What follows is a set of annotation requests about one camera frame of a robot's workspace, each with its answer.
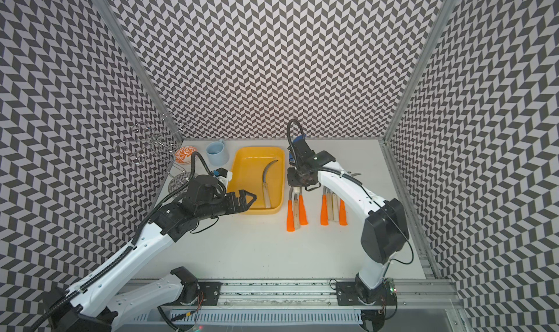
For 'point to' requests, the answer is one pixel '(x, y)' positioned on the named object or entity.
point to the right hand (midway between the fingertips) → (295, 185)
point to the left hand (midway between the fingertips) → (246, 203)
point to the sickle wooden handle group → (297, 224)
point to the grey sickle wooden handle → (266, 190)
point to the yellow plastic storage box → (249, 164)
